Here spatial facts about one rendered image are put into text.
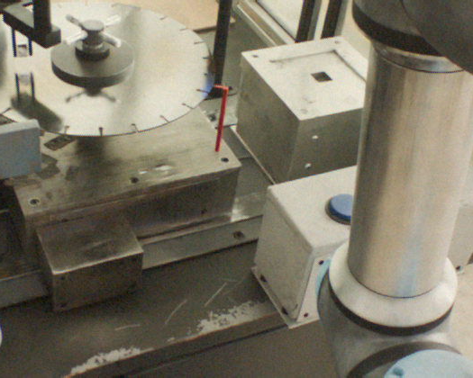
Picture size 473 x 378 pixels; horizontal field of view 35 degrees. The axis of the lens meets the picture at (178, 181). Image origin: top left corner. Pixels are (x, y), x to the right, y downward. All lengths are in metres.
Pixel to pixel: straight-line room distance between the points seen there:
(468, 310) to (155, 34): 1.33
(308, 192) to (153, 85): 0.24
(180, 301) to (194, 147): 0.22
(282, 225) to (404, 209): 0.32
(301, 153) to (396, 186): 0.50
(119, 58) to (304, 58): 0.31
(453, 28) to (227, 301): 0.64
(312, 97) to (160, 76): 0.23
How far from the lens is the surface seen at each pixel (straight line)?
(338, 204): 0.91
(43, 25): 0.93
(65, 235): 0.95
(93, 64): 0.99
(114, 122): 0.91
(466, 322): 2.12
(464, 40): 0.41
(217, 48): 1.27
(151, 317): 0.96
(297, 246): 0.89
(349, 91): 1.13
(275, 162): 1.13
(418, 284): 0.68
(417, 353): 0.69
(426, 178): 0.59
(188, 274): 1.01
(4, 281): 0.99
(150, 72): 1.00
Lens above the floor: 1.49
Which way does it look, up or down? 41 degrees down
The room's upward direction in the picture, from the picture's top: 6 degrees clockwise
